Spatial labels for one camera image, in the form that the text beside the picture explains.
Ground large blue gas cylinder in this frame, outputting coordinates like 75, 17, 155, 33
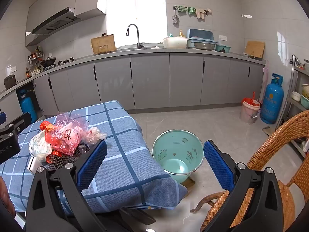
260, 73, 285, 125

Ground flat cardboard scrap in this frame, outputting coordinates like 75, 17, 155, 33
262, 126, 277, 136

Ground white plastic bucket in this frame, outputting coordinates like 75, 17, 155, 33
240, 99, 261, 125

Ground spice rack with bottles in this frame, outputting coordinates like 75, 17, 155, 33
25, 46, 45, 78

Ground white plastic basin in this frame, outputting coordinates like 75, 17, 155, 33
163, 37, 188, 49

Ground metal bowl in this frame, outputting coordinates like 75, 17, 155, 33
193, 42, 214, 51

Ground large wooden cutting board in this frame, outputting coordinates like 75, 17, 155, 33
90, 34, 116, 55

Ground red and clear plastic trash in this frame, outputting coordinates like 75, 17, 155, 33
40, 112, 91, 156

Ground bright window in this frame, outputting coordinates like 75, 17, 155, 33
106, 0, 168, 48

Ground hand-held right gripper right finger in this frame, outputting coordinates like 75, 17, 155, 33
203, 140, 284, 232

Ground dark round pot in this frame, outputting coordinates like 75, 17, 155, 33
3, 74, 17, 90

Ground black wok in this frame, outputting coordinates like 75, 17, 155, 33
40, 57, 57, 67

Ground small blue gas cylinder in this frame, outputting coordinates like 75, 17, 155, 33
19, 89, 38, 122

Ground brown wicker chair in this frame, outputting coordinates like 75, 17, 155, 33
191, 110, 309, 232

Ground metal storage shelf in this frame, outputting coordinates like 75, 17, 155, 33
275, 54, 309, 159

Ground red dustpan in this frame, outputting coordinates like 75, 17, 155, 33
242, 92, 261, 107

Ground grey kitchen counter cabinets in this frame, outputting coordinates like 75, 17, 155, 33
0, 46, 266, 122

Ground blue plaid tablecloth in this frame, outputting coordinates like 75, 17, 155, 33
0, 100, 189, 214

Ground pink long handled tool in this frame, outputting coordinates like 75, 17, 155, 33
262, 60, 270, 97

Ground green plastic basin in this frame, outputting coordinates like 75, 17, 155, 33
299, 94, 309, 109

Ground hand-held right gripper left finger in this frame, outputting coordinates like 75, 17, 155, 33
25, 140, 108, 232

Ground gas stove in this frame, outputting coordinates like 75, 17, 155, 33
43, 57, 75, 71

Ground person's left hand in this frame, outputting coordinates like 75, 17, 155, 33
0, 176, 16, 220

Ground blue dish rack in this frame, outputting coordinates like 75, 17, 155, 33
187, 28, 218, 51

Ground small wooden cutting board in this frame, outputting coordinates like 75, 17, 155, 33
245, 41, 265, 59

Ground black kitchen faucet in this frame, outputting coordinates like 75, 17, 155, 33
126, 24, 145, 50

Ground beige hanging gloves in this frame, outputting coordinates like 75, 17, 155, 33
195, 8, 212, 19

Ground crinkled red wrapper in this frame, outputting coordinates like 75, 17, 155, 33
40, 121, 55, 132

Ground teal plastic basket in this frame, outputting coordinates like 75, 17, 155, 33
216, 44, 232, 53

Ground mint green enamel basin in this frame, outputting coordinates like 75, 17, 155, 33
152, 130, 205, 184

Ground clear plastic bag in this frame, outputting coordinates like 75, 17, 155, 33
28, 132, 53, 162
83, 126, 107, 145

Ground black range hood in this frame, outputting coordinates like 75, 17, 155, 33
32, 7, 81, 36

